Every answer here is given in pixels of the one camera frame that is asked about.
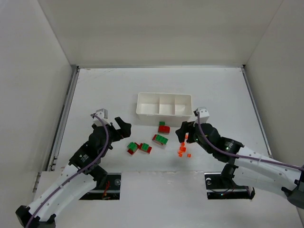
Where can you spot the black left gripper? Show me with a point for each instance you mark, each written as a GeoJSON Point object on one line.
{"type": "Point", "coordinates": [116, 132]}

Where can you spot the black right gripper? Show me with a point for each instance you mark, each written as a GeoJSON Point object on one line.
{"type": "Point", "coordinates": [190, 130]}

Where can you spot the green 2x4 lego brick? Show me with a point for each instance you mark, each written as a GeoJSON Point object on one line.
{"type": "Point", "coordinates": [161, 140]}

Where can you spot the red lego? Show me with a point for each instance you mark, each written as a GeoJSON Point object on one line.
{"type": "Point", "coordinates": [155, 141]}

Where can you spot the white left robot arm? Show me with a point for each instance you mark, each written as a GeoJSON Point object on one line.
{"type": "Point", "coordinates": [82, 174]}

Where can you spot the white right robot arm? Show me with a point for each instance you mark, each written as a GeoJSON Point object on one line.
{"type": "Point", "coordinates": [245, 170]}

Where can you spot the green lego brick left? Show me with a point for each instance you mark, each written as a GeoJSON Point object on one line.
{"type": "Point", "coordinates": [132, 146]}

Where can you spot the white three-compartment plastic container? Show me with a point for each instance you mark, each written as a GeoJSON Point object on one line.
{"type": "Point", "coordinates": [173, 109]}

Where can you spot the red curved lego brick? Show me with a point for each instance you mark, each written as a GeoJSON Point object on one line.
{"type": "Point", "coordinates": [164, 129]}

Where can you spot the red lego brick left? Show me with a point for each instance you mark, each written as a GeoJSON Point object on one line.
{"type": "Point", "coordinates": [130, 152]}

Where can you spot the green lego brick middle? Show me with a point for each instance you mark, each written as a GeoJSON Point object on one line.
{"type": "Point", "coordinates": [144, 147]}

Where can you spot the red lego brick middle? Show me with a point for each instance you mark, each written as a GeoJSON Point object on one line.
{"type": "Point", "coordinates": [149, 150]}

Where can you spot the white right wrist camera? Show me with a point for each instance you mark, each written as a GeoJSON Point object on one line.
{"type": "Point", "coordinates": [202, 115]}

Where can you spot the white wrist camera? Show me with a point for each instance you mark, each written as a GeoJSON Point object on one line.
{"type": "Point", "coordinates": [100, 114]}
{"type": "Point", "coordinates": [202, 115]}

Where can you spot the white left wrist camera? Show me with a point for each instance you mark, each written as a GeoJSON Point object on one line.
{"type": "Point", "coordinates": [100, 114]}

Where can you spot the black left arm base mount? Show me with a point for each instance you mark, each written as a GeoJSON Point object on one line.
{"type": "Point", "coordinates": [110, 190]}

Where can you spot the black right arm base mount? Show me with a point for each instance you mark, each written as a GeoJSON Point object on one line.
{"type": "Point", "coordinates": [220, 185]}

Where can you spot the aluminium left table rail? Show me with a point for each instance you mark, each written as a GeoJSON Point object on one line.
{"type": "Point", "coordinates": [52, 155]}

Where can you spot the aluminium table rail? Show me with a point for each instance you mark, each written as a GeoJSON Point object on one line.
{"type": "Point", "coordinates": [243, 69]}
{"type": "Point", "coordinates": [52, 155]}

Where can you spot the aluminium right table rail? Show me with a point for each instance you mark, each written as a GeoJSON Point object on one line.
{"type": "Point", "coordinates": [243, 69]}

